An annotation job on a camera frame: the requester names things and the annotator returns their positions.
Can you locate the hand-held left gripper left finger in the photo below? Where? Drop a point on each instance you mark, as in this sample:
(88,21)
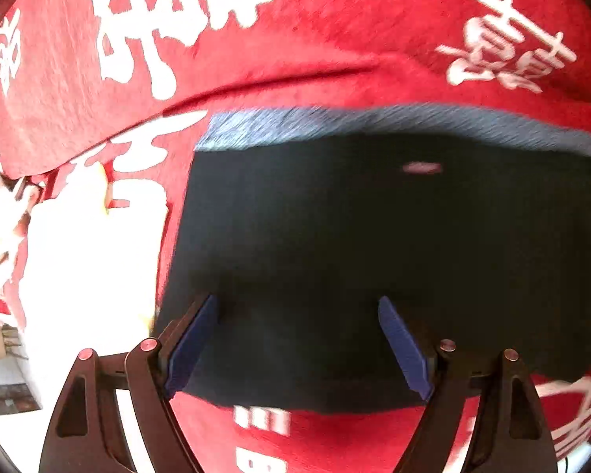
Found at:
(193,340)

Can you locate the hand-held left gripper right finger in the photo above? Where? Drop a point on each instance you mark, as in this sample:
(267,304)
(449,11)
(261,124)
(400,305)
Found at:
(405,350)

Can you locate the black pants with grey waistband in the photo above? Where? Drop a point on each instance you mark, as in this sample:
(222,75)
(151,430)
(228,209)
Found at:
(325,231)

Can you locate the red printed blanket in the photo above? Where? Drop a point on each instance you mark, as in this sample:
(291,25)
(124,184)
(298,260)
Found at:
(325,34)

